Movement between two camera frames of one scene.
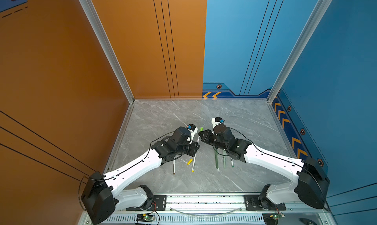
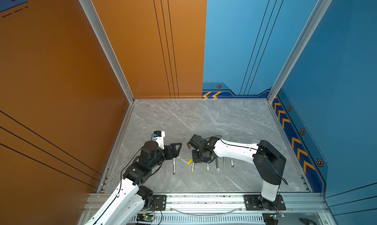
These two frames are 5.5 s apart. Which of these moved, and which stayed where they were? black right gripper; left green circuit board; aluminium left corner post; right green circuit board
Moved: black right gripper
Stayed: right green circuit board; left green circuit board; aluminium left corner post
